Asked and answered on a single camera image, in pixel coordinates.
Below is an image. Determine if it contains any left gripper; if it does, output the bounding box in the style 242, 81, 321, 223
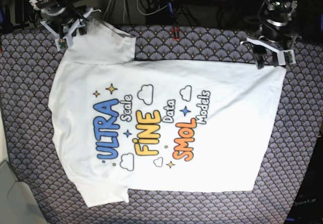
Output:
253, 17, 294, 70

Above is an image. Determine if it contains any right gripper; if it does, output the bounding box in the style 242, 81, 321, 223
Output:
40, 6, 95, 47

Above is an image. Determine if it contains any white printed T-shirt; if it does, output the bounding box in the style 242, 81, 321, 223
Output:
48, 20, 286, 207

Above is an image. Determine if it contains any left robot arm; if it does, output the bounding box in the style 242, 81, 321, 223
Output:
248, 0, 298, 69

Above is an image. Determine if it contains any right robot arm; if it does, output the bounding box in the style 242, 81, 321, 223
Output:
28, 0, 96, 51

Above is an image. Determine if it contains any patterned fan-print tablecloth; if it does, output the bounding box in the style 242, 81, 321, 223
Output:
1, 29, 322, 223

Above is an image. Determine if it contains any black power adapter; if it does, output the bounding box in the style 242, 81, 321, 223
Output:
145, 7, 173, 26

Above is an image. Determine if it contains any red black table clamp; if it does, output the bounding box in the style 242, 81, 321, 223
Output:
171, 26, 180, 41

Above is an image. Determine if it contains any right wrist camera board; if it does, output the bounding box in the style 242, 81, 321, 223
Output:
55, 38, 68, 51

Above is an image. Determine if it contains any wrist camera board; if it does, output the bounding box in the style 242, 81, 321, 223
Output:
55, 38, 68, 51
284, 49, 296, 65

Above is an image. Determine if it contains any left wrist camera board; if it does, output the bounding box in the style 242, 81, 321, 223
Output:
284, 49, 296, 65

